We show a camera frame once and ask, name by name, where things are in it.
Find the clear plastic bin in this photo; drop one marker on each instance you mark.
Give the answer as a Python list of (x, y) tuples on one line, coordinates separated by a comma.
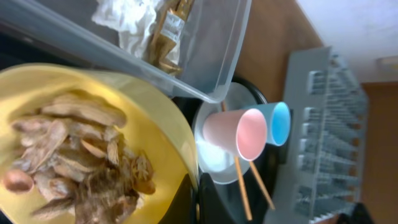
[(211, 42)]

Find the blue plastic cup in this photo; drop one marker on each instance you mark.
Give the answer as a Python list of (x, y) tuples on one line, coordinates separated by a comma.
[(278, 118)]

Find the round black serving tray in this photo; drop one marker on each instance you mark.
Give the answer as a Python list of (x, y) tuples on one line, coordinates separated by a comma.
[(223, 203)]

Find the wooden chopstick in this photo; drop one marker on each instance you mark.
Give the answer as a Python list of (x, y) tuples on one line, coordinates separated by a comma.
[(262, 185), (242, 189)]

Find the grey dishwasher rack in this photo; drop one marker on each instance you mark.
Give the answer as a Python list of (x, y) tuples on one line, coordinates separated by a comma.
[(321, 164)]

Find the peanut shell food scraps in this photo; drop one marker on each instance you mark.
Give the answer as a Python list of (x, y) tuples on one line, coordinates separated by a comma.
[(72, 150)]

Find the white tissue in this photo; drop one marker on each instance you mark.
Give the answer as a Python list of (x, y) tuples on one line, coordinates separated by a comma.
[(135, 21)]

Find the pink plastic cup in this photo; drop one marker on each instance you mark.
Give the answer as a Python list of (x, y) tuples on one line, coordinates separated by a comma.
[(242, 133)]

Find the yellow bowl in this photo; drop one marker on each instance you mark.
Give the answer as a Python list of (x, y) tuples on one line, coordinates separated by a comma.
[(154, 126)]

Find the gold snack wrapper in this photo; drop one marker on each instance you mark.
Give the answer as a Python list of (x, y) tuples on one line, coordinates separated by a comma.
[(173, 16)]

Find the grey round plate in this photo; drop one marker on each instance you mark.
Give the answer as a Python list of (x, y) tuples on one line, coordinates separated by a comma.
[(218, 163)]

